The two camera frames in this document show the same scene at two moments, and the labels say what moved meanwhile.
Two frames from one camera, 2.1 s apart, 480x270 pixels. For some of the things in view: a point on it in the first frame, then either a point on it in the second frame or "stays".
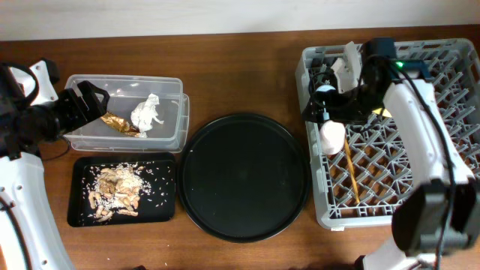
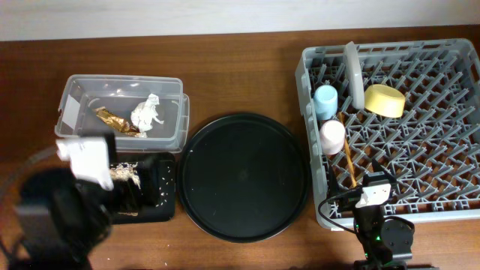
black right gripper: [334, 112] to [347, 201]
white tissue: [145, 112] stays
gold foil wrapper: [120, 124] stays
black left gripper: [80, 115] to [128, 192]
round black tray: [244, 178] stays
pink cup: [332, 136] stays
